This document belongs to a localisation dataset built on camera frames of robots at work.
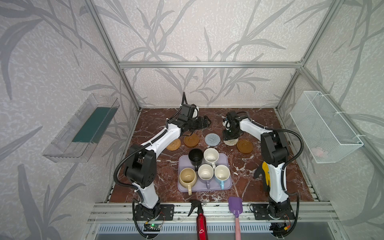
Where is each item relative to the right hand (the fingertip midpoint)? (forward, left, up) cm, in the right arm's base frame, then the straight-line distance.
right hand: (226, 133), depth 102 cm
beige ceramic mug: (-30, +25, -1) cm, 39 cm away
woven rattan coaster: (-8, +35, -2) cm, 36 cm away
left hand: (-2, +13, +18) cm, 22 cm away
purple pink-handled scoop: (-44, 0, 0) cm, 44 cm away
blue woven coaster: (-3, +9, -2) cm, 10 cm away
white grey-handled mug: (-27, +15, -1) cm, 31 cm away
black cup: (-18, +20, +4) cm, 27 cm away
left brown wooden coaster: (-4, +24, -2) cm, 24 cm away
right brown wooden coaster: (-8, -12, -3) cm, 15 cm away
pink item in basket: (-24, -40, +19) cm, 50 cm away
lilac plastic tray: (-20, +28, -2) cm, 35 cm away
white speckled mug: (-17, +11, +2) cm, 21 cm away
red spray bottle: (-51, +17, +2) cm, 54 cm away
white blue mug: (-28, +5, +1) cm, 28 cm away
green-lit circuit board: (-53, +41, -3) cm, 67 cm away
